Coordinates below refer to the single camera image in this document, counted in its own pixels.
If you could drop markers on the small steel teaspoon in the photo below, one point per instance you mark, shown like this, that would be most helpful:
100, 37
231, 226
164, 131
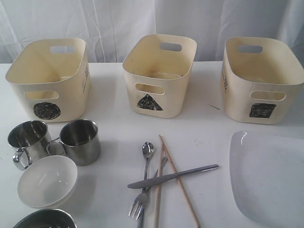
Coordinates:
147, 150

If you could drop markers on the wooden chopstick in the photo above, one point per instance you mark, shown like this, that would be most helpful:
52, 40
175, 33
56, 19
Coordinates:
192, 210
158, 192

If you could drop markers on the steel table knife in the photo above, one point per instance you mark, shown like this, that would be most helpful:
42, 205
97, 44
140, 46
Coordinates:
162, 179

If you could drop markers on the matte steel mug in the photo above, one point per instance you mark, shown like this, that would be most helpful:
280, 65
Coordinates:
80, 142

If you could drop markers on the white ceramic bowl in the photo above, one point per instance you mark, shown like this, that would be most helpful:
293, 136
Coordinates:
47, 183

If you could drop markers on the shiny steel mug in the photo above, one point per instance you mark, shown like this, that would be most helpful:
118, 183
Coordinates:
31, 142

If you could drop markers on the stainless steel bowl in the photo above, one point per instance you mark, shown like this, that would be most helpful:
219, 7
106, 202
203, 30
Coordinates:
47, 218

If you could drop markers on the cream bin with triangle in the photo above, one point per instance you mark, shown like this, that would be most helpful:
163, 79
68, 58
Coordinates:
157, 72

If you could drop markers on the small steel fork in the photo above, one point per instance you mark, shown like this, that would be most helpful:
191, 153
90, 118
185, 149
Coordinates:
138, 207

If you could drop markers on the white backdrop curtain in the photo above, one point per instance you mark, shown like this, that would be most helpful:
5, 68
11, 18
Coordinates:
111, 28

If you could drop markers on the cream bin with circle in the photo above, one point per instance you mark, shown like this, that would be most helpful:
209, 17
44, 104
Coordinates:
51, 79

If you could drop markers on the cream bin with square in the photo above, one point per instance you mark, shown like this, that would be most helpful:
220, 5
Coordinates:
260, 79

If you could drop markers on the white square plate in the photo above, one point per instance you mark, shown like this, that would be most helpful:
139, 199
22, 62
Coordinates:
267, 178

